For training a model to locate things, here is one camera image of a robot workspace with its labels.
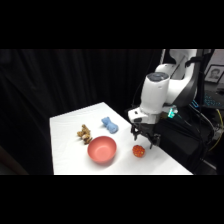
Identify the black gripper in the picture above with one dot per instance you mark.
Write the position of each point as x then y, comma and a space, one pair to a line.
145, 129

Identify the red bumpy ball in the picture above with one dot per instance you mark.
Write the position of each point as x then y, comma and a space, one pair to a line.
138, 151

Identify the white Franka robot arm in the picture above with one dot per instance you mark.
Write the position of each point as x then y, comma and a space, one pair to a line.
155, 93

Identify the pink bowl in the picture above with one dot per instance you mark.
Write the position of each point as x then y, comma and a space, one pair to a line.
102, 149

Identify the black robot stand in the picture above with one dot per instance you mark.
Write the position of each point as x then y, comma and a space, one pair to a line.
180, 140

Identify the blue plush toy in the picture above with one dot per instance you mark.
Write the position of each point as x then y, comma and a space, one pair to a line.
110, 126

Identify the small green light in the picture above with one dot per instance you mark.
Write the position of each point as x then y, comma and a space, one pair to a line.
172, 112

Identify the tiger plush toy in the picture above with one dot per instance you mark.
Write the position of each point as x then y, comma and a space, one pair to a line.
85, 134

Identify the blue lit keyboard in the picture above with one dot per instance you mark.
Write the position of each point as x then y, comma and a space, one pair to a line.
208, 100

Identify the framed picture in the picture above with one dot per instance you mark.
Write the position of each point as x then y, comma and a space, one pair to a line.
213, 73

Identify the black curtain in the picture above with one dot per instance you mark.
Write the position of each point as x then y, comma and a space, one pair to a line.
33, 100

